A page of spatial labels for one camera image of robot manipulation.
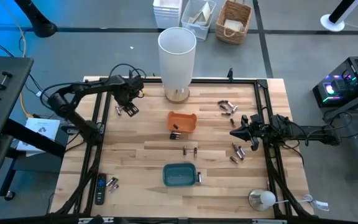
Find white paper manual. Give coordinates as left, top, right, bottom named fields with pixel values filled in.
left=16, top=117, right=62, bottom=157

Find silver dome lamp white bulb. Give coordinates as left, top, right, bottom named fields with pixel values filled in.
left=247, top=188, right=277, bottom=212

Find wicker basket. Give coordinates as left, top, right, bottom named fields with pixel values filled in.
left=214, top=0, right=254, bottom=45

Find white lamp cable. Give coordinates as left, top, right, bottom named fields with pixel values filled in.
left=274, top=194, right=315, bottom=207

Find table lamp white shade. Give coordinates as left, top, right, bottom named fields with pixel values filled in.
left=157, top=27, right=198, bottom=105

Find black arm base plug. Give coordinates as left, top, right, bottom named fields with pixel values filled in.
left=60, top=124, right=85, bottom=134

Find black aluminium frame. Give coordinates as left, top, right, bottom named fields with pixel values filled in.
left=50, top=77, right=315, bottom=220

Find beige pieces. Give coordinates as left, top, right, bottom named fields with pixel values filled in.
left=187, top=1, right=213, bottom=27

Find white power plug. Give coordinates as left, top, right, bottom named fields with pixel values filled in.
left=312, top=200, right=331, bottom=212

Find stacked white bins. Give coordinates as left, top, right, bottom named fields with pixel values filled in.
left=152, top=0, right=183, bottom=30

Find teal plastic bin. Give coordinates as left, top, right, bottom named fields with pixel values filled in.
left=162, top=162, right=198, bottom=188

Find black curved stand leg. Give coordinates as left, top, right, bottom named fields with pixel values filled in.
left=13, top=0, right=58, bottom=39

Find clear plastic bin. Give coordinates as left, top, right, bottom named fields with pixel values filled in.
left=180, top=0, right=218, bottom=42

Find black desk leg frame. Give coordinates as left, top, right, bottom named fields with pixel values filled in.
left=0, top=118, right=67, bottom=215

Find silver metal bracket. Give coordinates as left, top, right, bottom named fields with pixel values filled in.
left=78, top=217, right=115, bottom=224
left=252, top=218, right=288, bottom=224

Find computer tower with lights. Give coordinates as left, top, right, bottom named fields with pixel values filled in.
left=311, top=55, right=358, bottom=109

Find yellow cable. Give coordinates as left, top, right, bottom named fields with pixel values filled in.
left=0, top=0, right=34, bottom=119

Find black remote control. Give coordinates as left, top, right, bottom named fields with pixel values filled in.
left=94, top=172, right=108, bottom=206

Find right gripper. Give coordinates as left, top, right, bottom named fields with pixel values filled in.
left=229, top=114, right=275, bottom=152

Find orange plastic bin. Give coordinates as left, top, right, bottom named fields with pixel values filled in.
left=167, top=111, right=198, bottom=134

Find black desk panel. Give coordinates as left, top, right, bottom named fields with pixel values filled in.
left=0, top=55, right=35, bottom=138

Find tower fan white base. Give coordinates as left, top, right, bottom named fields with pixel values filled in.
left=319, top=0, right=358, bottom=33

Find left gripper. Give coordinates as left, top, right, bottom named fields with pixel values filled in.
left=113, top=75, right=145, bottom=118

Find white item in basket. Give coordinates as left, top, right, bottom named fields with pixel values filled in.
left=223, top=19, right=246, bottom=32

